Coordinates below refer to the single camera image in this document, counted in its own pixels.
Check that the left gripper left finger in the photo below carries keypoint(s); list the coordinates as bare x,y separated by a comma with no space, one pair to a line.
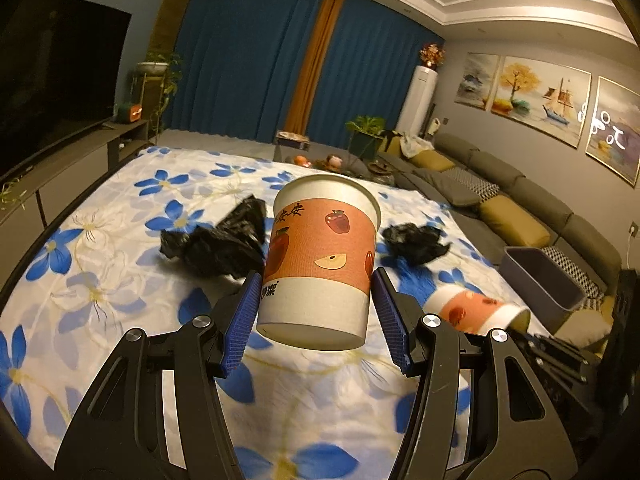
118,432

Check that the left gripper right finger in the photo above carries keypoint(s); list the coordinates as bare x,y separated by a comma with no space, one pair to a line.
479,411

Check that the orange fruit paper cup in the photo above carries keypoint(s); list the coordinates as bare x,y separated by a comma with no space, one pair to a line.
316,285

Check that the dark plastic trash bin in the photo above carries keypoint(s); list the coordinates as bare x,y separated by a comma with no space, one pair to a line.
550,293

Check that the grey white near cushion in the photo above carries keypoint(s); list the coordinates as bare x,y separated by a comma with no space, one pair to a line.
585,329

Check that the black white patterned cushion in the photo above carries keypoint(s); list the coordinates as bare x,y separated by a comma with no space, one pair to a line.
579,276

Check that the floral white blue tablecloth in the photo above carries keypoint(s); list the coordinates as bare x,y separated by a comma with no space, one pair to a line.
292,414

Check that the black crumpled bag left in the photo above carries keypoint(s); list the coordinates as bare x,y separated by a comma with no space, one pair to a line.
232,247

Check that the yellow cushion middle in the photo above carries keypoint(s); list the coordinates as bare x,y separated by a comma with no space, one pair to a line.
512,223

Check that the yellow cushion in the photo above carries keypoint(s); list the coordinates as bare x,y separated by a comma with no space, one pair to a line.
512,223
432,160

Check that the grey sectional sofa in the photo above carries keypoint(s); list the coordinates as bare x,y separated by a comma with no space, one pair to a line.
570,232

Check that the black plastic bag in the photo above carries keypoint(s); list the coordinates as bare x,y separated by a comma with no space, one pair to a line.
417,245

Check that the far patterned cushion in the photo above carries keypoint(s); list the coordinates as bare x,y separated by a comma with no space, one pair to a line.
484,189

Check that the grey flat cushion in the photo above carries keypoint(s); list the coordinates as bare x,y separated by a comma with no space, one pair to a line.
455,193

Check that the tv cabinet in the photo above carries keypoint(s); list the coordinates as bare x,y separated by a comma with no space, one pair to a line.
31,203

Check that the right framed painting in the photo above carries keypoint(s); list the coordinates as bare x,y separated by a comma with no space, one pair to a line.
614,130

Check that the far yellow cushion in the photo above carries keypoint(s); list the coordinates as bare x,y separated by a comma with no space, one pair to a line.
432,160

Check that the sailboat tree painting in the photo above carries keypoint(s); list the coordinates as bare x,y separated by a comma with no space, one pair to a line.
550,98

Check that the box on coffee table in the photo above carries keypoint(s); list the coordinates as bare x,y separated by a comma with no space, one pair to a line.
291,140

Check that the white cloth on sofa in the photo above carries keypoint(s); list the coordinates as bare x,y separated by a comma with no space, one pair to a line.
411,146

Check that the orange glowing device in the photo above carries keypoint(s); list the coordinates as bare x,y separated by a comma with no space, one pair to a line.
128,113

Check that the potted green plant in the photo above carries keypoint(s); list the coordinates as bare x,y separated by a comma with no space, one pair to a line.
365,135

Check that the small left painting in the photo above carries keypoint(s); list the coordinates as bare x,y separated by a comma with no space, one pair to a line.
479,71

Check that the white standing air conditioner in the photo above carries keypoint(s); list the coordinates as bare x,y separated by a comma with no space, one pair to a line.
418,100

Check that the plant on tv stand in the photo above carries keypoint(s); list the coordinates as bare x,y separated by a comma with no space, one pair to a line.
154,84

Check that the blue curtains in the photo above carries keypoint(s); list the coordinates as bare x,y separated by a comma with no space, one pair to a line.
241,59

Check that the black television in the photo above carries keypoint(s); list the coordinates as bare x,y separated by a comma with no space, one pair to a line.
59,67

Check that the orange curtain strip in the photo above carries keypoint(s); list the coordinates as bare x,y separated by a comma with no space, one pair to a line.
297,119

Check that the golden flower ornament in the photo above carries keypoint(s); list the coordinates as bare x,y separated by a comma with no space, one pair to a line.
432,56

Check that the wall socket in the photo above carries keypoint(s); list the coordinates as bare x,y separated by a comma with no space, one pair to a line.
633,229

